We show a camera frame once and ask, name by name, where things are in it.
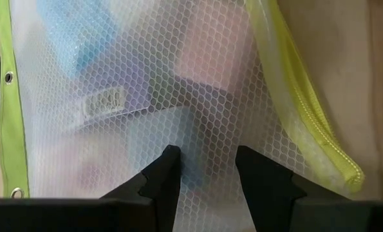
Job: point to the blue white pill organizer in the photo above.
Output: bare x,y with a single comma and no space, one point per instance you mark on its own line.
78,38

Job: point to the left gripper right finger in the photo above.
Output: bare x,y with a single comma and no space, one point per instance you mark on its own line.
265,193

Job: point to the clear mesh pouch green edge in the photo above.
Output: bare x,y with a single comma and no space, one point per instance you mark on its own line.
130,154

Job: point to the pink card box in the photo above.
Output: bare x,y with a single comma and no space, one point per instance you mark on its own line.
210,54

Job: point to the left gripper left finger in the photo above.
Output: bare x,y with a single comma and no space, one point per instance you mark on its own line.
162,187

